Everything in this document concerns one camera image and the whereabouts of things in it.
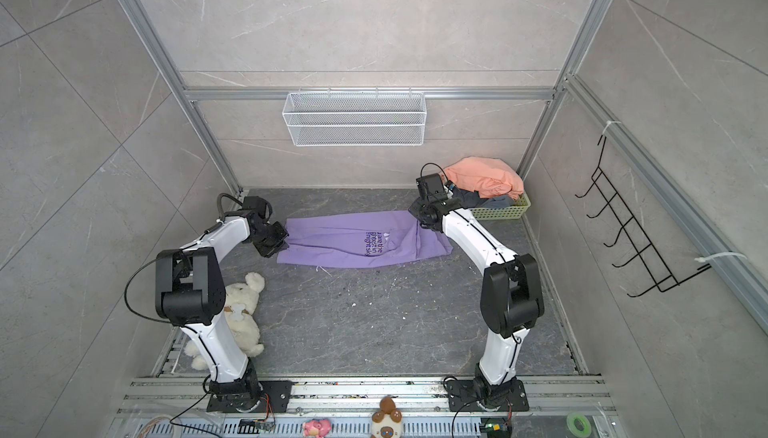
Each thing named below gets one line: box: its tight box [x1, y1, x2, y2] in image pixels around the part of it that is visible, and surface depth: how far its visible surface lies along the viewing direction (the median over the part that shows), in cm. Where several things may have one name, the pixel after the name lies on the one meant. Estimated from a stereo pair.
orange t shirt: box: [444, 156, 525, 200], surface depth 112 cm
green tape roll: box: [566, 412, 592, 438], surface depth 71 cm
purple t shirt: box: [277, 210, 454, 267], surface depth 106 cm
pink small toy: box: [302, 418, 331, 438], surface depth 69 cm
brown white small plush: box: [371, 396, 403, 438], surface depth 69 cm
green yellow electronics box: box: [480, 417, 511, 438], surface depth 72 cm
